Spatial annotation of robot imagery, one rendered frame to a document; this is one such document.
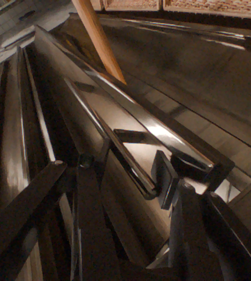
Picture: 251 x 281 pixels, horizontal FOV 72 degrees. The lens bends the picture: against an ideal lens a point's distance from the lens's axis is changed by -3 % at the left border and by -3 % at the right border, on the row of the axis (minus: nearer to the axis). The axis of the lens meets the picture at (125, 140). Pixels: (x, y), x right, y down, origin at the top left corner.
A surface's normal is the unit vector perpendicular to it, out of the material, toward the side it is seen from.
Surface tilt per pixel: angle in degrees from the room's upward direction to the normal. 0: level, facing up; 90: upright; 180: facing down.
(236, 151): 90
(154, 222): 48
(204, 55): 70
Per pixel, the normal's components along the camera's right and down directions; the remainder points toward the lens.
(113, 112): -0.81, -0.06
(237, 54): -0.62, -0.37
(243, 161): -0.37, -0.60
